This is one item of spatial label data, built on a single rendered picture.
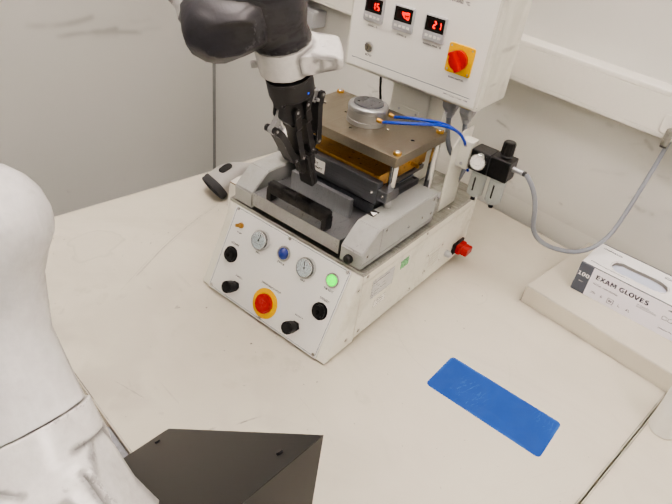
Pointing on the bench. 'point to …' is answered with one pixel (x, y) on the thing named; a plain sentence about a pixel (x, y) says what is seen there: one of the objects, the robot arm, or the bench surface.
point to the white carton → (627, 288)
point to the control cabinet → (439, 59)
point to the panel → (280, 280)
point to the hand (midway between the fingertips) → (306, 167)
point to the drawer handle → (300, 203)
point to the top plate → (379, 128)
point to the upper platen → (368, 161)
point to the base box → (382, 277)
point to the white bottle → (663, 418)
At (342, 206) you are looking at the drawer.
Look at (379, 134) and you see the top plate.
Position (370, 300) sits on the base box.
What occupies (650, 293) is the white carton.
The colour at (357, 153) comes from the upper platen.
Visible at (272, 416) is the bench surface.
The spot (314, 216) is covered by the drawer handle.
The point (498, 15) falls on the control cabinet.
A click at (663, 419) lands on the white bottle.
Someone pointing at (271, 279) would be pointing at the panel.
